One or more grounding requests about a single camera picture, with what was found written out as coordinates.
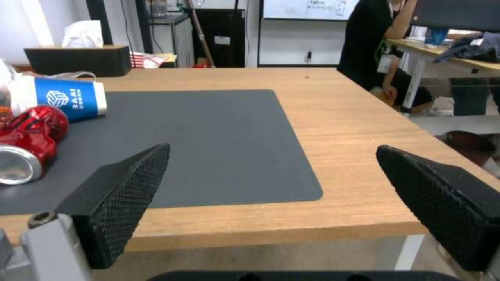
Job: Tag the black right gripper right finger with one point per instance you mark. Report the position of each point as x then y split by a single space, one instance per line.
441 199

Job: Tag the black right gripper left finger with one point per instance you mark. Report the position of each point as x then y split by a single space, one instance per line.
113 202

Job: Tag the dark red waste bin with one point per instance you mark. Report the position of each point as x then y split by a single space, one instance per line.
470 146

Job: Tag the white table leg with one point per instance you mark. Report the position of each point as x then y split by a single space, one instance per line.
408 251

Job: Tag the crushed red soda can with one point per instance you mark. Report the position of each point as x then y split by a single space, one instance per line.
29 143

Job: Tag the dark grey desk mat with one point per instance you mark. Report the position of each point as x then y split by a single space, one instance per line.
203 146

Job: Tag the blue and white paper cup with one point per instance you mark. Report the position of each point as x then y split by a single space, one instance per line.
64 98

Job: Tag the light wood side desk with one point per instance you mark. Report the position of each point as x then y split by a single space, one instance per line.
437 55

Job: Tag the black tissue box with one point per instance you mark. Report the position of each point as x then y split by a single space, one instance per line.
78 61

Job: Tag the red striped paper box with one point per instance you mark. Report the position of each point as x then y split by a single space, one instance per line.
150 61

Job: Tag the dark blue clothing pile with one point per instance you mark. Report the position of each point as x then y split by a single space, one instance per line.
474 48

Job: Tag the person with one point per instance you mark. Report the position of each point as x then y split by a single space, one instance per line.
375 52

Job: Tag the white tissue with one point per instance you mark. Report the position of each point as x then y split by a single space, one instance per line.
83 35

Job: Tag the grey metal cabinet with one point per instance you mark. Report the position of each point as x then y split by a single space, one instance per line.
172 38

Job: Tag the black monitor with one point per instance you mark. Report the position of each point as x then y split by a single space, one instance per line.
455 13

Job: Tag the black cabinet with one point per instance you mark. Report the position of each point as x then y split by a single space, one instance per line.
218 38

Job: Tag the whiteboard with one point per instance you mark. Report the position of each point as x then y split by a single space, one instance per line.
304 8

